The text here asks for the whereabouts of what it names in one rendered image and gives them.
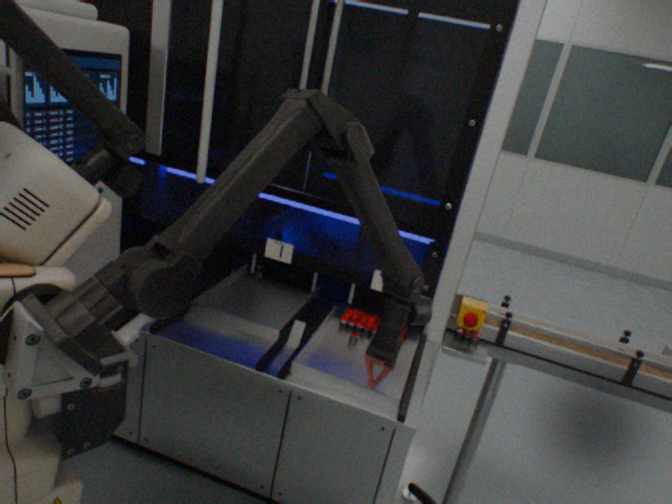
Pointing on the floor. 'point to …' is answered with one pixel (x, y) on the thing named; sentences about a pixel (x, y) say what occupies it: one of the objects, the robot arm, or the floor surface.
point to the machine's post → (471, 208)
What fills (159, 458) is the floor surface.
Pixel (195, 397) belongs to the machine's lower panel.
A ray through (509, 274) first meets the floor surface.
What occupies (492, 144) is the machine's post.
